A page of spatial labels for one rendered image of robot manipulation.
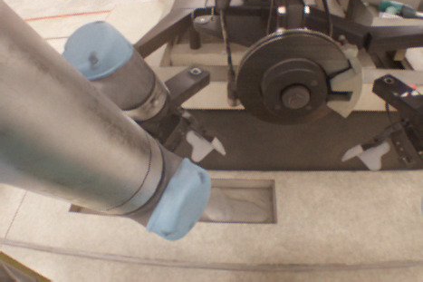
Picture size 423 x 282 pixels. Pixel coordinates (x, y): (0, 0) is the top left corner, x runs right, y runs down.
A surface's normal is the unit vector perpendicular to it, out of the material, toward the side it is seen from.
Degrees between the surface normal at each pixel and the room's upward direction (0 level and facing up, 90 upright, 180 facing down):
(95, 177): 94
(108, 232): 0
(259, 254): 0
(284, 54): 90
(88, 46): 25
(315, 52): 90
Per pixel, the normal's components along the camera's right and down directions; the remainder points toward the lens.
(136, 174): 0.89, 0.26
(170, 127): -0.27, -0.36
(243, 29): -0.07, -0.55
